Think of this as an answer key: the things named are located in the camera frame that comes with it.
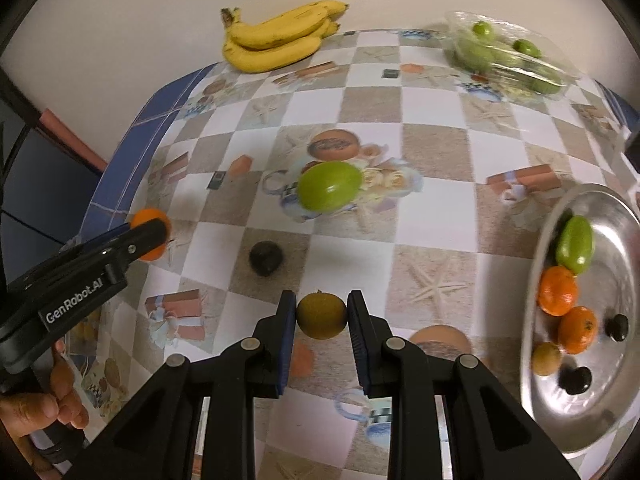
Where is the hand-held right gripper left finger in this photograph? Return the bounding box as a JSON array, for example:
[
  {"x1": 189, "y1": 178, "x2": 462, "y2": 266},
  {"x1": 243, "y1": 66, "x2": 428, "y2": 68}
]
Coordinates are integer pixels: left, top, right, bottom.
[{"x1": 87, "y1": 290, "x2": 298, "y2": 480}]

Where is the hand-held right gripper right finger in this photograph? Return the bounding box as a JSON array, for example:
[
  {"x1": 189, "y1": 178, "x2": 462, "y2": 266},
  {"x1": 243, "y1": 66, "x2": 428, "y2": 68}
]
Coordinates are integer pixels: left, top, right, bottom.
[{"x1": 347, "y1": 290, "x2": 576, "y2": 480}]

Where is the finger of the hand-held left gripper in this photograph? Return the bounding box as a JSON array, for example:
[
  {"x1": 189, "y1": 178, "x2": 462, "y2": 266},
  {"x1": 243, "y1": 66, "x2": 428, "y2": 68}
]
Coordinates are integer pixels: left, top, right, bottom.
[{"x1": 65, "y1": 217, "x2": 171, "y2": 286}]

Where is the small orange mandarin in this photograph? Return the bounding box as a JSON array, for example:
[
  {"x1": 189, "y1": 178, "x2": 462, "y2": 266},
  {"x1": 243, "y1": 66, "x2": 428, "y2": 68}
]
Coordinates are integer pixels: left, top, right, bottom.
[
  {"x1": 131, "y1": 208, "x2": 172, "y2": 261},
  {"x1": 537, "y1": 266, "x2": 579, "y2": 317},
  {"x1": 557, "y1": 306, "x2": 598, "y2": 356}
]

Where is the brown longan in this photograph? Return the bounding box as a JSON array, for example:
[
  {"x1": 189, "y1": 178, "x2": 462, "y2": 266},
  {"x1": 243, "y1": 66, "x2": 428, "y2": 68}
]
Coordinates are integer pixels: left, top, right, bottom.
[
  {"x1": 531, "y1": 341, "x2": 563, "y2": 377},
  {"x1": 296, "y1": 290, "x2": 348, "y2": 340}
]

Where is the stainless steel bowl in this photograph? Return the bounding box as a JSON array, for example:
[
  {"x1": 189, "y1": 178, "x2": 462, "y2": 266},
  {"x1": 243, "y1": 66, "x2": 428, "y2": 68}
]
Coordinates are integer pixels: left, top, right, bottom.
[{"x1": 520, "y1": 183, "x2": 640, "y2": 456}]

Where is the dark cherry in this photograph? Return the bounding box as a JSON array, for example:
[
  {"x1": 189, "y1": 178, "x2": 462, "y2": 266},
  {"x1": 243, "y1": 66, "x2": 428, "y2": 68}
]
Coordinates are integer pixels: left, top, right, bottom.
[
  {"x1": 606, "y1": 314, "x2": 630, "y2": 343},
  {"x1": 558, "y1": 366, "x2": 593, "y2": 395},
  {"x1": 249, "y1": 241, "x2": 284, "y2": 277}
]

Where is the person's left hand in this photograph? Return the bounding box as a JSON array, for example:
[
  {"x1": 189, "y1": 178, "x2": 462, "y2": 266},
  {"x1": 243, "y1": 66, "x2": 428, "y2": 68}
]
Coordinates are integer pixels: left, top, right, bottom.
[{"x1": 0, "y1": 340, "x2": 91, "y2": 476}]

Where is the dark cabinet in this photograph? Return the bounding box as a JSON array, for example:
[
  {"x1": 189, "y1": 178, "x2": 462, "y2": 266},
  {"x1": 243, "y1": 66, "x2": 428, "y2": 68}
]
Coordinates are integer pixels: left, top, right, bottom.
[{"x1": 0, "y1": 67, "x2": 108, "y2": 281}]

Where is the green jujube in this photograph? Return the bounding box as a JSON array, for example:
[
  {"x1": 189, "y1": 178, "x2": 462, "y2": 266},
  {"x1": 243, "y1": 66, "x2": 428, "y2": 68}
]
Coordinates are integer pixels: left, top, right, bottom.
[
  {"x1": 555, "y1": 216, "x2": 595, "y2": 276},
  {"x1": 297, "y1": 161, "x2": 363, "y2": 212}
]

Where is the yellow banana bunch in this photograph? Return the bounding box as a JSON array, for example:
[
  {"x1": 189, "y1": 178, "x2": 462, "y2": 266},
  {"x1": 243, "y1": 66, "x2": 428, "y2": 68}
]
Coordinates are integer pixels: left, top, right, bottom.
[{"x1": 221, "y1": 0, "x2": 350, "y2": 73}]

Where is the pile of green jujubes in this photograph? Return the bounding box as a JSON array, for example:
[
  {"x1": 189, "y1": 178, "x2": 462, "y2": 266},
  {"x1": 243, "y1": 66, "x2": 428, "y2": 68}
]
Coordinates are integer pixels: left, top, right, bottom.
[{"x1": 452, "y1": 20, "x2": 566, "y2": 96}]

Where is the clear plastic clamshell container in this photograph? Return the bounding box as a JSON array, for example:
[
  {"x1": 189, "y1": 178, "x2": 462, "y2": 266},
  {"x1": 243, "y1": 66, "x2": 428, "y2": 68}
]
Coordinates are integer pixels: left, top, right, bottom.
[{"x1": 444, "y1": 10, "x2": 583, "y2": 106}]

